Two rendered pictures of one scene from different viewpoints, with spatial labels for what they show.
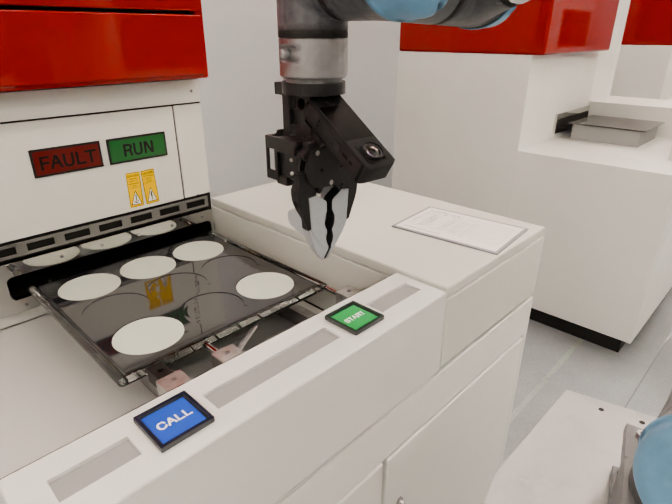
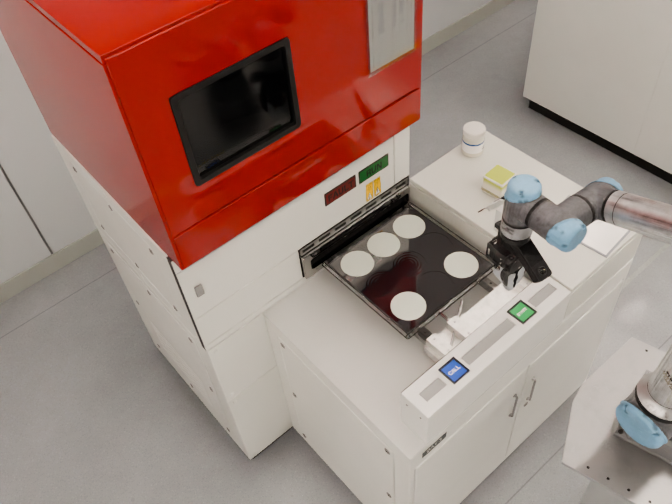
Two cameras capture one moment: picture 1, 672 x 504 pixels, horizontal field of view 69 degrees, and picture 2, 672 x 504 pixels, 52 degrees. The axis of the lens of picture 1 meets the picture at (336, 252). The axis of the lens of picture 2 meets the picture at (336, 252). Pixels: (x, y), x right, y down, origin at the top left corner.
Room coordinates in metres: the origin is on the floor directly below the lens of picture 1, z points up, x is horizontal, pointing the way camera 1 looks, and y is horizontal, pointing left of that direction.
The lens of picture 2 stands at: (-0.54, 0.26, 2.46)
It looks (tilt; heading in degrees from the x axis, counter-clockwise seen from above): 49 degrees down; 10
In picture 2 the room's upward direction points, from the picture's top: 6 degrees counter-clockwise
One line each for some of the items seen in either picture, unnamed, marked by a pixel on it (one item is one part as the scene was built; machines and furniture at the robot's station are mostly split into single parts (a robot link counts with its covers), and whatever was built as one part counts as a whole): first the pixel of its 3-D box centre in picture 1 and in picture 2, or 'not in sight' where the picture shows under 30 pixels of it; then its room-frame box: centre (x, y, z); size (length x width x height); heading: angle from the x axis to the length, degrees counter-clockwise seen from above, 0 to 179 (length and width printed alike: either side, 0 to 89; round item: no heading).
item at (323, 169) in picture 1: (310, 134); (510, 245); (0.58, 0.03, 1.20); 0.09 x 0.08 x 0.12; 42
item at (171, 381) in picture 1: (185, 397); (441, 347); (0.48, 0.18, 0.89); 0.08 x 0.03 x 0.03; 46
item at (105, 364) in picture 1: (70, 328); (364, 299); (0.63, 0.40, 0.90); 0.37 x 0.01 x 0.01; 46
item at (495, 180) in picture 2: not in sight; (498, 182); (1.01, 0.01, 1.00); 0.07 x 0.07 x 0.07; 50
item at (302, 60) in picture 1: (311, 61); (516, 225); (0.57, 0.03, 1.28); 0.08 x 0.08 x 0.05
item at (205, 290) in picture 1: (177, 286); (408, 264); (0.76, 0.28, 0.90); 0.34 x 0.34 x 0.01; 46
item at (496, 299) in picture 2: not in sight; (479, 320); (0.59, 0.08, 0.87); 0.36 x 0.08 x 0.03; 136
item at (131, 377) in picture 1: (238, 326); (453, 300); (0.64, 0.15, 0.90); 0.38 x 0.01 x 0.01; 136
